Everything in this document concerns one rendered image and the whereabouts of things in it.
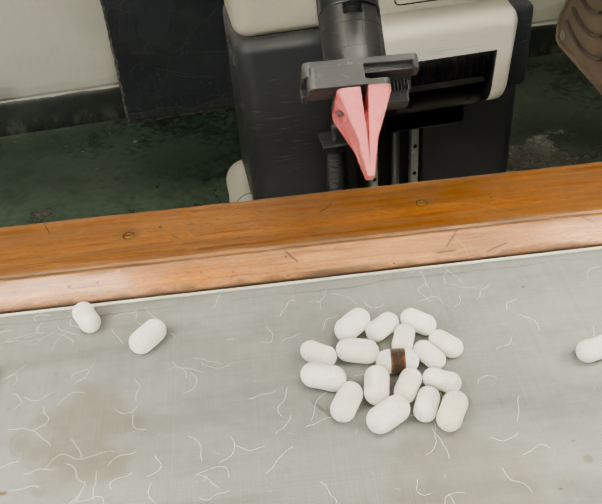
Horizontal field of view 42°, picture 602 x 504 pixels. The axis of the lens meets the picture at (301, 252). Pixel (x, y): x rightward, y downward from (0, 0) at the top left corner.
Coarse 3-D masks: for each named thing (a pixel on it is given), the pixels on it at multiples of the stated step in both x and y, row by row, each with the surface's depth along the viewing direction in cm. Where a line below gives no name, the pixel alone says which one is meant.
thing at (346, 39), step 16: (320, 16) 71; (336, 16) 69; (352, 16) 69; (368, 16) 69; (320, 32) 71; (336, 32) 69; (352, 32) 69; (368, 32) 69; (336, 48) 69; (352, 48) 68; (368, 48) 68; (384, 48) 70; (304, 64) 68; (320, 64) 68; (336, 64) 68; (368, 64) 68; (384, 64) 68; (400, 64) 68; (416, 64) 68; (304, 80) 68; (304, 96) 72
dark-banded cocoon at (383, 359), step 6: (378, 354) 66; (384, 354) 65; (408, 354) 65; (414, 354) 65; (378, 360) 65; (384, 360) 65; (390, 360) 65; (408, 360) 64; (414, 360) 65; (384, 366) 65; (390, 366) 65; (408, 366) 65; (414, 366) 65; (390, 372) 65
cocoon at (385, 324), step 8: (384, 312) 69; (376, 320) 68; (384, 320) 68; (392, 320) 68; (368, 328) 68; (376, 328) 68; (384, 328) 68; (392, 328) 68; (368, 336) 68; (376, 336) 68; (384, 336) 68
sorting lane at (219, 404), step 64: (512, 256) 77; (576, 256) 76; (0, 320) 74; (64, 320) 74; (128, 320) 73; (192, 320) 73; (256, 320) 72; (320, 320) 72; (448, 320) 70; (512, 320) 70; (576, 320) 69; (0, 384) 68; (64, 384) 67; (128, 384) 67; (192, 384) 66; (256, 384) 66; (512, 384) 64; (576, 384) 64; (0, 448) 62; (64, 448) 62; (128, 448) 62; (192, 448) 61; (256, 448) 61; (320, 448) 60; (384, 448) 60; (448, 448) 60; (512, 448) 59; (576, 448) 59
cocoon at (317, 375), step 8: (304, 368) 64; (312, 368) 64; (320, 368) 64; (328, 368) 64; (336, 368) 64; (304, 376) 64; (312, 376) 64; (320, 376) 64; (328, 376) 63; (336, 376) 63; (344, 376) 64; (312, 384) 64; (320, 384) 64; (328, 384) 63; (336, 384) 63
